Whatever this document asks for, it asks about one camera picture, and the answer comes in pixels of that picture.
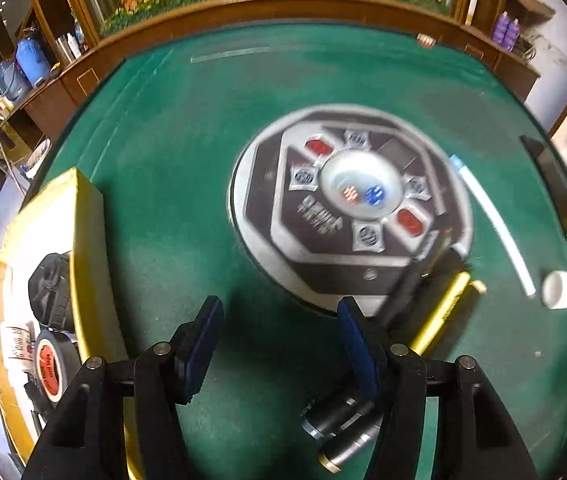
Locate black tape roll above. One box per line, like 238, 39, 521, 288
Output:
34, 330, 82, 405

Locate black yellow highlighter marker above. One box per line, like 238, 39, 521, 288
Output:
318, 270, 489, 475

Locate black marker white cap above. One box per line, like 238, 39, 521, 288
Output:
303, 229, 463, 440

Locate black ridged round cap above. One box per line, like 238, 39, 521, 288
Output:
28, 252, 74, 333

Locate white small bottle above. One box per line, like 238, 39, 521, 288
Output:
541, 270, 567, 310

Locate white stick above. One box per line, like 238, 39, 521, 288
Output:
449, 154, 536, 298

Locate black smartphone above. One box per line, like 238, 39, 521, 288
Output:
520, 136, 567, 239

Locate blue thermos jug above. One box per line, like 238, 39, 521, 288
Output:
14, 37, 50, 87

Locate purple bottles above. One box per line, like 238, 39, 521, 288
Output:
492, 11, 521, 52

